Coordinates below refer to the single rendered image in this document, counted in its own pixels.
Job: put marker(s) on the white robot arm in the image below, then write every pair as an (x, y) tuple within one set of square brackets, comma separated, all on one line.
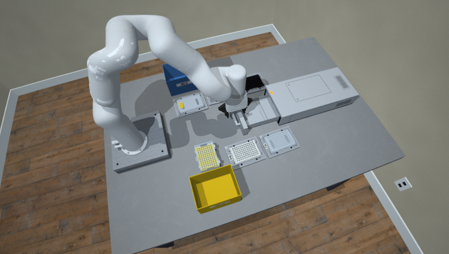
[(122, 51)]

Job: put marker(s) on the yellow open-top bin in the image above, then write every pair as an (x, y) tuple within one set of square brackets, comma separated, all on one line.
[(215, 189)]

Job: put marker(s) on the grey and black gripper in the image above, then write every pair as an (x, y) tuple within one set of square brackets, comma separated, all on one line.
[(232, 105)]

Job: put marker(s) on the dark blue bin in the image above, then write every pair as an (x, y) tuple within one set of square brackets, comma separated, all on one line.
[(176, 81)]

